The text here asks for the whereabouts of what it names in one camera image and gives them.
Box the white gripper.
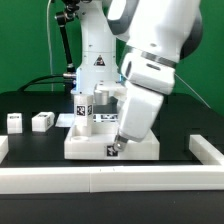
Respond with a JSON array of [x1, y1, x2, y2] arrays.
[[113, 82, 164, 152]]

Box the white square table top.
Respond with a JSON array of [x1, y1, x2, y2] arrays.
[[64, 131, 160, 160]]

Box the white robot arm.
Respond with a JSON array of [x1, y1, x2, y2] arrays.
[[62, 0, 202, 151]]

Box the white fiducial marker sheet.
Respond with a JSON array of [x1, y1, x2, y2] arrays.
[[55, 113, 118, 127]]

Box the white U-shaped workspace fence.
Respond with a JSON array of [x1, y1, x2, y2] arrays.
[[0, 135, 224, 194]]

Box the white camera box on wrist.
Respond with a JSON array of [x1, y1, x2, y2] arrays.
[[120, 53, 175, 95]]

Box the black cable bundle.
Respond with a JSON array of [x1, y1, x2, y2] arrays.
[[18, 73, 77, 93]]

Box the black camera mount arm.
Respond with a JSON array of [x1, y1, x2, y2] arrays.
[[55, 0, 80, 93]]

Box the grey thin cable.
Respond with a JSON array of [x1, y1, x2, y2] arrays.
[[46, 0, 56, 92]]

